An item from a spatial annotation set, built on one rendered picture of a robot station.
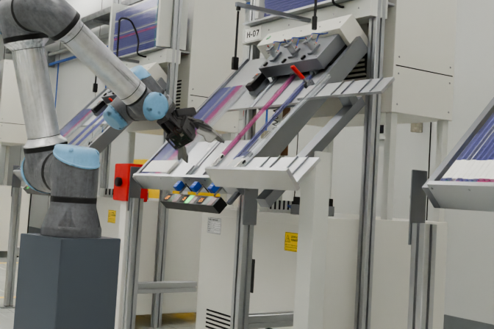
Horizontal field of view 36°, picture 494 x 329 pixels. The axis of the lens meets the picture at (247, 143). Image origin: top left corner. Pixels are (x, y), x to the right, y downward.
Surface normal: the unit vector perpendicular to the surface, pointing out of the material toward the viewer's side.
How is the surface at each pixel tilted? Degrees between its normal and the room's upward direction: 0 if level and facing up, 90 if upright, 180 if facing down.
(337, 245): 90
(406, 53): 90
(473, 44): 90
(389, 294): 90
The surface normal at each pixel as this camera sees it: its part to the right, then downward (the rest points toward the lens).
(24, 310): -0.66, -0.09
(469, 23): -0.82, -0.08
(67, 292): 0.75, 0.00
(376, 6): 0.57, -0.02
